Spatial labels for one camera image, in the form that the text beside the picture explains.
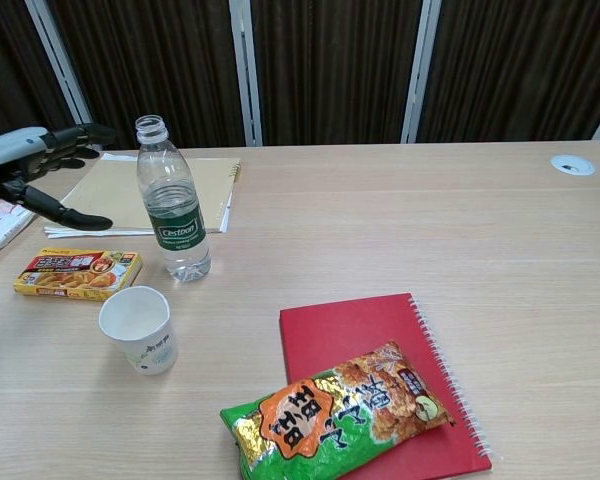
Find left black grey robot hand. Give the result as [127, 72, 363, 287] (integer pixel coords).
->
[0, 123, 117, 232]

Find transparent lidless water bottle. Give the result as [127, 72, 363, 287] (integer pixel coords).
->
[135, 114, 213, 283]

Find white paper cup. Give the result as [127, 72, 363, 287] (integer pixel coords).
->
[98, 285, 180, 376]

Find pink wet wipes pack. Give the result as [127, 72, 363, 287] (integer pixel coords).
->
[0, 199, 34, 261]

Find dark folding screen panel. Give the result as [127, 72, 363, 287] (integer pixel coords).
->
[0, 0, 91, 146]
[404, 0, 600, 144]
[232, 0, 439, 147]
[29, 0, 261, 151]

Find tan folder with papers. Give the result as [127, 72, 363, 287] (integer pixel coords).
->
[43, 151, 231, 237]

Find yellow curry box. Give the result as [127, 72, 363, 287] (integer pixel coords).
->
[13, 248, 144, 303]

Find red spiral notebook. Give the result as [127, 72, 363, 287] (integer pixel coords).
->
[278, 292, 496, 474]

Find green snack bag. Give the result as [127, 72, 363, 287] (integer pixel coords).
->
[219, 340, 456, 480]

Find white cable grommet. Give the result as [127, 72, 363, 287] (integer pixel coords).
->
[550, 154, 596, 177]

